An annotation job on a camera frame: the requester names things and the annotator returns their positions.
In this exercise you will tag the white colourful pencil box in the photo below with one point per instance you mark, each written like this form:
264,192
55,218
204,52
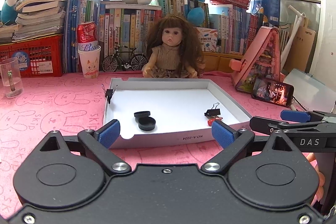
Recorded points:
208,38

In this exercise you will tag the miniature black bicycle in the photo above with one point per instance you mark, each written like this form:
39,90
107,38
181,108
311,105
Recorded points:
124,58

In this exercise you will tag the white cat paper cup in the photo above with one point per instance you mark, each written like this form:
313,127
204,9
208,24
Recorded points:
90,62

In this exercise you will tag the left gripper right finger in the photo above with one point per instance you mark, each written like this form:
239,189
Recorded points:
235,144

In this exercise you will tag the red plastic crate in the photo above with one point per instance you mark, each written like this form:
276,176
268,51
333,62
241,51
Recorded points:
40,57

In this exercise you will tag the white cardboard tray box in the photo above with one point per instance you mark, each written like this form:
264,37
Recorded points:
177,105

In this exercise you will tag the pink bunny tablecloth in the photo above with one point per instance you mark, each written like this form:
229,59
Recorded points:
72,103

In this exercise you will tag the black round lid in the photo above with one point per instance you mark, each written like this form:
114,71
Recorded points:
141,114

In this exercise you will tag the blue cardboard box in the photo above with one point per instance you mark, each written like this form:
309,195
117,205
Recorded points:
270,9

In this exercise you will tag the red crayon-like stick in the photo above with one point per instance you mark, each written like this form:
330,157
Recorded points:
212,119

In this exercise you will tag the black round container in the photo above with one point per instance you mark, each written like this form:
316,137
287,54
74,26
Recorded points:
146,123

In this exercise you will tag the red soda can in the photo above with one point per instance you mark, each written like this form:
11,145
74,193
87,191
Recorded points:
86,32

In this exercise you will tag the black binder clip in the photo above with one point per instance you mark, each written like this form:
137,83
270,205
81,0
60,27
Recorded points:
214,111
108,93

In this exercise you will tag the pink triangular toy box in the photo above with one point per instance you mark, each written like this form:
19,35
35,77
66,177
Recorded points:
262,59

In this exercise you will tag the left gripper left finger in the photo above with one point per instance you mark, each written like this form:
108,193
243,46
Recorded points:
97,143

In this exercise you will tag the stack of books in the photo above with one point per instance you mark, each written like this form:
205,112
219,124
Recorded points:
38,18

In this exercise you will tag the small blue white plush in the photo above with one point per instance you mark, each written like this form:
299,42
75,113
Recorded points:
8,12

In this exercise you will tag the black binder clip on edge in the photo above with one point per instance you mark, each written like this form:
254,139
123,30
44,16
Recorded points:
108,93

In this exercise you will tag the smartphone playing video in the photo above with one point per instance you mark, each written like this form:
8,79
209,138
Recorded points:
274,92

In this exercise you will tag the brown-haired doll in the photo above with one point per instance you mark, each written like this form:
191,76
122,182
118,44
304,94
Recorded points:
173,50

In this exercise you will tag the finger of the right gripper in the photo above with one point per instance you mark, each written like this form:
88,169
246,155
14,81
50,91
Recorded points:
267,126
307,116

